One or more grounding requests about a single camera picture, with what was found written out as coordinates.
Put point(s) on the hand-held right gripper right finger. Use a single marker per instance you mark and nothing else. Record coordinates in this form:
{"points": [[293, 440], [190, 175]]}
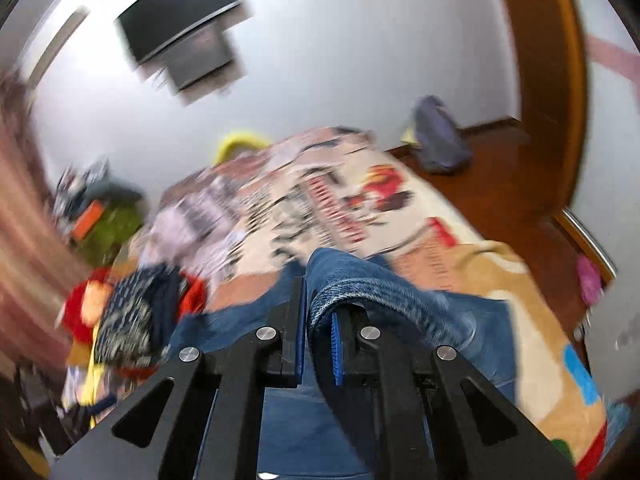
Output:
{"points": [[336, 355]]}

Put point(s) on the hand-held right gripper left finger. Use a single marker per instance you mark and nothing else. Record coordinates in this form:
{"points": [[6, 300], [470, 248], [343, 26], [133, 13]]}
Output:
{"points": [[300, 347]]}

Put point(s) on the blue denim jeans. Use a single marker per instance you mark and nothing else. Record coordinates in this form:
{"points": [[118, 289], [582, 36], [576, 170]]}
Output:
{"points": [[400, 310]]}

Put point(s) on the pile of colourful clothes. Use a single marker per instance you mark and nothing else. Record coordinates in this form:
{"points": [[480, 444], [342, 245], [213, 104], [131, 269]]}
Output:
{"points": [[85, 305]]}

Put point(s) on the printed blanket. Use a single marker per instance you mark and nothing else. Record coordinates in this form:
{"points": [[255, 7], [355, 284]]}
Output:
{"points": [[350, 200]]}

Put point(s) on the dark patterned garment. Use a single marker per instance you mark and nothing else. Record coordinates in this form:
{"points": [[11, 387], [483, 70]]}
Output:
{"points": [[135, 315]]}

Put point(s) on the yellow plastic object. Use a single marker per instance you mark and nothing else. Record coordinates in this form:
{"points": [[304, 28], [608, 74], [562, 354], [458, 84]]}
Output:
{"points": [[240, 142]]}

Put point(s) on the green cloth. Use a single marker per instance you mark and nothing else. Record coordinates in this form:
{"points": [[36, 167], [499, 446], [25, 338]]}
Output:
{"points": [[107, 232]]}

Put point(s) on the grey cloth bag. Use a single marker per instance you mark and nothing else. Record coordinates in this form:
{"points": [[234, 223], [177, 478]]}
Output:
{"points": [[440, 137]]}

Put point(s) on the pink object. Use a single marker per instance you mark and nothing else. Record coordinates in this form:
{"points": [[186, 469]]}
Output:
{"points": [[589, 280]]}

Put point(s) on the wooden door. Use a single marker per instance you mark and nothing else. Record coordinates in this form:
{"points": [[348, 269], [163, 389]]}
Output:
{"points": [[545, 90]]}

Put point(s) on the wall-mounted black television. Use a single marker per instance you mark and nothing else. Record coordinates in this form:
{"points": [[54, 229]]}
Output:
{"points": [[175, 15]]}

